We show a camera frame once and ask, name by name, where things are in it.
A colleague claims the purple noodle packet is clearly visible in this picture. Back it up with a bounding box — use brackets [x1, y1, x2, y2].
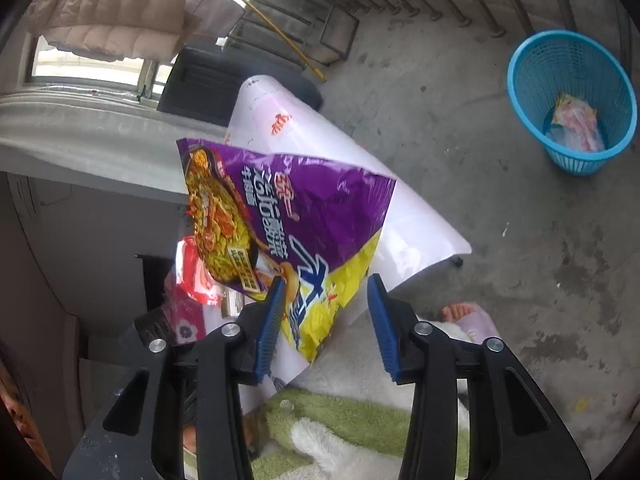
[177, 138, 395, 362]

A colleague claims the blue plastic trash basket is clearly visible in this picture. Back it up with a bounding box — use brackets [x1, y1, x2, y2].
[506, 30, 639, 176]

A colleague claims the pink floral bag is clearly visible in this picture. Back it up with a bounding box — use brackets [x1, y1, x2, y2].
[162, 272, 222, 344]

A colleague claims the person's foot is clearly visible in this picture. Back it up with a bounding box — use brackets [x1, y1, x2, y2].
[442, 302, 477, 323]

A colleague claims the red white snack wrapper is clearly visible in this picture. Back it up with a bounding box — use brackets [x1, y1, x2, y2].
[175, 236, 224, 308]

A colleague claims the pink wrapper in basket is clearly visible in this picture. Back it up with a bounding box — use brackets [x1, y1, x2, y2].
[546, 93, 605, 153]

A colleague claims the pink patterned tablecloth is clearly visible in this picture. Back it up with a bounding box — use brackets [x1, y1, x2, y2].
[224, 75, 472, 384]

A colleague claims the beige puffer jacket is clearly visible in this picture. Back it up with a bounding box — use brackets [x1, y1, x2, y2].
[24, 0, 195, 63]

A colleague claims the yellow broom handle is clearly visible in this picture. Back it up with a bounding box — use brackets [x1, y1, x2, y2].
[241, 0, 326, 82]

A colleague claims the metal step frame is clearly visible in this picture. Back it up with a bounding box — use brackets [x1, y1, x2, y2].
[227, 0, 360, 68]

